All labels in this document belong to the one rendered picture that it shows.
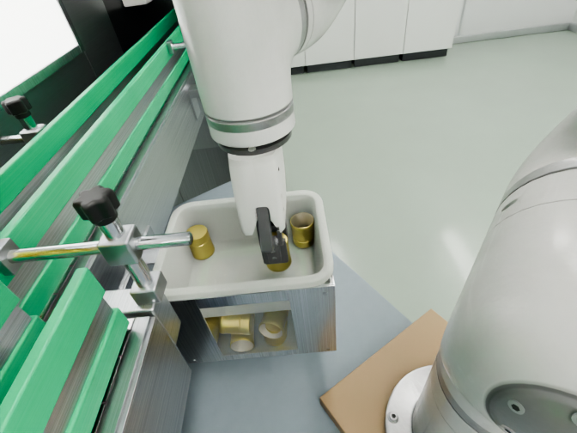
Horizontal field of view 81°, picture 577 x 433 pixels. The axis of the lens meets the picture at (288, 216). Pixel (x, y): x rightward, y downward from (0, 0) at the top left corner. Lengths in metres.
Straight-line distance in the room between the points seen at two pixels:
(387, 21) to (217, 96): 3.78
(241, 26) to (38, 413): 0.28
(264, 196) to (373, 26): 3.73
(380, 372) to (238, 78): 0.48
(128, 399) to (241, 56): 0.28
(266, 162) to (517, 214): 0.20
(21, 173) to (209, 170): 0.83
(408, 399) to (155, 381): 0.36
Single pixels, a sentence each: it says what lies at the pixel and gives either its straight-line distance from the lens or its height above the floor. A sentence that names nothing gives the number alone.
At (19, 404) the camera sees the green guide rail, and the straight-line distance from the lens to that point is 0.26.
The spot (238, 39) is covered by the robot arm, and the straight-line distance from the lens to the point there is 0.28.
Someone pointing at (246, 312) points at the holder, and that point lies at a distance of 0.44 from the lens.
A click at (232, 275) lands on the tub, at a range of 0.51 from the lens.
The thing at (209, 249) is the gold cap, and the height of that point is 0.95.
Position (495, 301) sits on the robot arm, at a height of 1.17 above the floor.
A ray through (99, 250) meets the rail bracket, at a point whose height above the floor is 1.13.
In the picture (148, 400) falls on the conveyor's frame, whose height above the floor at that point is 1.02.
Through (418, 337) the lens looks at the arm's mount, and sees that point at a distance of 0.64.
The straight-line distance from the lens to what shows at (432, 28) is 4.21.
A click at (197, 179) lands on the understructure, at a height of 0.62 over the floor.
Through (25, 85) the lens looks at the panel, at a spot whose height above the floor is 1.16.
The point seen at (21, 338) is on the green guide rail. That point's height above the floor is 1.08.
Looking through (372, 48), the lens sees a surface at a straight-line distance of 4.06.
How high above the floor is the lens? 1.32
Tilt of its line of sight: 41 degrees down
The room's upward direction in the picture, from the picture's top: 8 degrees counter-clockwise
